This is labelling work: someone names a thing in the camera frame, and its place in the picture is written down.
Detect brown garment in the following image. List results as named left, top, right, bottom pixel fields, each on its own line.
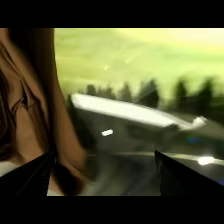
left=0, top=27, right=98, bottom=197

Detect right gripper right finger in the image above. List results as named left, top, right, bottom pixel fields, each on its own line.
left=154, top=150, right=224, bottom=197

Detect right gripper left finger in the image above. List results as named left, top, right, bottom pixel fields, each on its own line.
left=0, top=150, right=56, bottom=197

